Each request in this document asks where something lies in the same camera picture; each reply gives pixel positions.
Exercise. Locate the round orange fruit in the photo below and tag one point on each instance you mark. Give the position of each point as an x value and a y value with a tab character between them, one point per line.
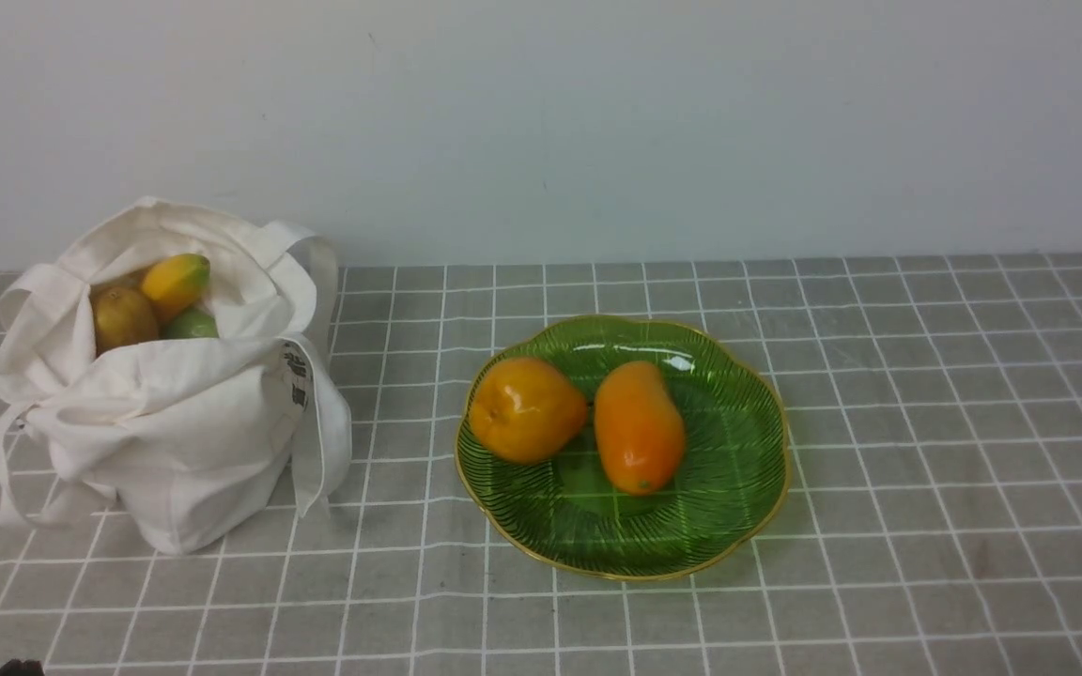
524	410

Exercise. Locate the green lime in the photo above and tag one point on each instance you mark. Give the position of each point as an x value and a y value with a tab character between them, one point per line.
191	324

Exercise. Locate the green glass plate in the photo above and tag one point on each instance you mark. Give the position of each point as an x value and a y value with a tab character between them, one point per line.
567	512

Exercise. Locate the oblong orange mango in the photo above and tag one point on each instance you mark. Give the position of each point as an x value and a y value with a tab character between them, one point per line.
640	436

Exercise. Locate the brown kiwi fruit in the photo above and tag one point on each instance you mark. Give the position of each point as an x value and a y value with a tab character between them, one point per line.
122	317

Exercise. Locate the grey checked tablecloth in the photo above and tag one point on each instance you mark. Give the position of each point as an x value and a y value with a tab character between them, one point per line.
934	524

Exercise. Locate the white cloth tote bag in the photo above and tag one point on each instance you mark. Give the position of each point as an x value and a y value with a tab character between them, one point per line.
190	436

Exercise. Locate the yellow green mango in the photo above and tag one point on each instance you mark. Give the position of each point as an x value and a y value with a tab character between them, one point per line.
175	284

